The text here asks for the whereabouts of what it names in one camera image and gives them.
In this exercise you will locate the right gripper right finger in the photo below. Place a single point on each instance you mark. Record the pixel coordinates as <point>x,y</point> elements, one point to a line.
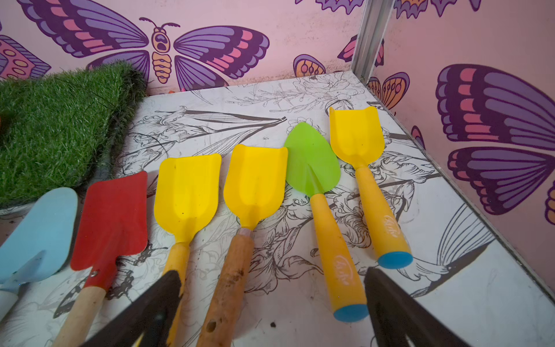
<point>398,319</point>

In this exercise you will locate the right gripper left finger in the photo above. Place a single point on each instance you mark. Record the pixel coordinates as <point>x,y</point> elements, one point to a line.
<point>147,320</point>

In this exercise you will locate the red shovel wooden handle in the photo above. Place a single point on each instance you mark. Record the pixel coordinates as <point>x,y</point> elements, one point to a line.
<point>113,224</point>

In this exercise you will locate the light blue trowel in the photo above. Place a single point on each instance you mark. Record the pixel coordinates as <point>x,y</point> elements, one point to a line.
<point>39,246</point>

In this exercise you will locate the green trowel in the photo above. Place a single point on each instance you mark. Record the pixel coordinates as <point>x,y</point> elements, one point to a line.
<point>313,170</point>

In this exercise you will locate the green artificial grass mat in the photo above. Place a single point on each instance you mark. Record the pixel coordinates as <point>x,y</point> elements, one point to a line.
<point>65,129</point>

